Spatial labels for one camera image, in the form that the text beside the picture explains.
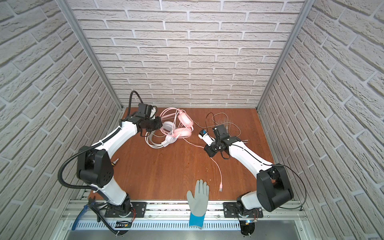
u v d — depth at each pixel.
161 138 1.00
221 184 0.82
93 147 0.47
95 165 0.45
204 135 0.76
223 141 0.63
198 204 0.75
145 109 0.70
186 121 0.79
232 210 0.74
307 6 0.69
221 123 1.10
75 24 0.75
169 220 0.72
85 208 0.73
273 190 0.43
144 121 0.67
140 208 0.74
